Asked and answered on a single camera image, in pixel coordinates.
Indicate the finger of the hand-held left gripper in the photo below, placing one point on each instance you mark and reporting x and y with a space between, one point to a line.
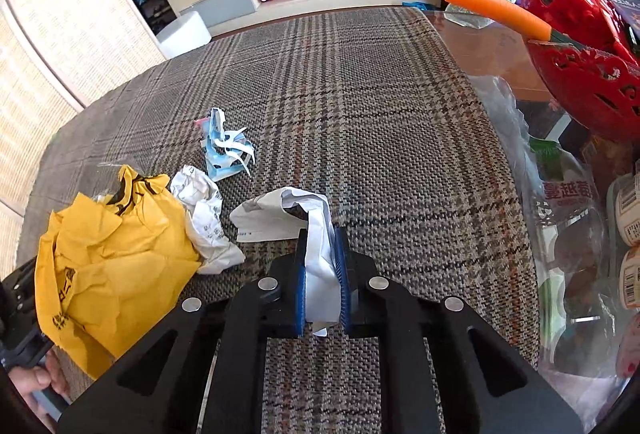
20 284

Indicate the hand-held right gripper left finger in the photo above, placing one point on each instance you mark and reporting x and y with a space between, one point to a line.
300 279

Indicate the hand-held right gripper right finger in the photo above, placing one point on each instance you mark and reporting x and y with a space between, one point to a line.
342 279

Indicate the yellow plastic bag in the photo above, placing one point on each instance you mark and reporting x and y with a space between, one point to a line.
115 274

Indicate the person's left hand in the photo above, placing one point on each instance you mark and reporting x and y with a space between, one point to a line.
35 384

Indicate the crumpled white printed paper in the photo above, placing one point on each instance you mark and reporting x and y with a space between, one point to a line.
205 219

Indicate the grey plaid tablecloth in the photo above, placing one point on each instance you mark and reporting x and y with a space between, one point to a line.
375 139

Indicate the crumpled blue white wrapper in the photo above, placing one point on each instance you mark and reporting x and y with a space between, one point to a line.
225 149

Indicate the clear plastic bag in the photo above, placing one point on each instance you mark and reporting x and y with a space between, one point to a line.
565 239

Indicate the woven folding screen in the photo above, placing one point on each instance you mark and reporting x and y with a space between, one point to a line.
60 39

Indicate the white round stool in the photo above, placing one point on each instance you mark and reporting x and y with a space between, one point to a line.
184 34

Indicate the orange foam tube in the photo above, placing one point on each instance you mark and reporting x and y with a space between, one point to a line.
495 9

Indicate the red plastic basket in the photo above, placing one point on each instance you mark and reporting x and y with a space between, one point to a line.
590 64

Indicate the dark purple box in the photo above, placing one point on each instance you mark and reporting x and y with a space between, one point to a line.
622 6

